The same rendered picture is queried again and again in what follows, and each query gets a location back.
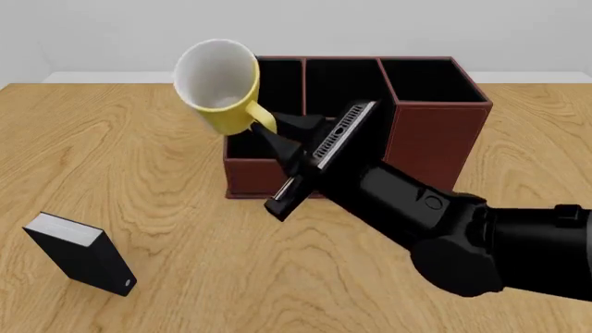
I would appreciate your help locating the red-brown desk caddy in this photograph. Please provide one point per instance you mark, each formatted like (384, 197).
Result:
(430, 138)

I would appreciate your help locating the yellow and white mug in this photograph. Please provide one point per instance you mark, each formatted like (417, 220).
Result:
(217, 79)

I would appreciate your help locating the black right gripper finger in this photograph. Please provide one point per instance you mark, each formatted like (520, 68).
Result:
(300, 124)
(284, 152)

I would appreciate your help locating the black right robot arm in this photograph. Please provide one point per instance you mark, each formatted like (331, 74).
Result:
(462, 243)

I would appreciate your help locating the black book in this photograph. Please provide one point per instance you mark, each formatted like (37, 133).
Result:
(88, 260)

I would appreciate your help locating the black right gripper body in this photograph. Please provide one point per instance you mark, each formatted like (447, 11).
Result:
(342, 145)

